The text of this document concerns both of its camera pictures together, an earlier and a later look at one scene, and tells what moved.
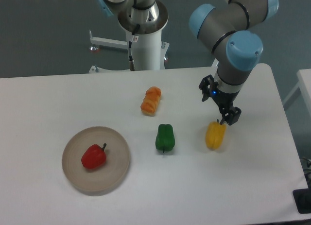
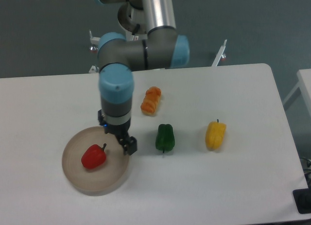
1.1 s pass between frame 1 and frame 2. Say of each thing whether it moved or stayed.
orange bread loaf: stayed
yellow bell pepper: stayed
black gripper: moved
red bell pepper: stayed
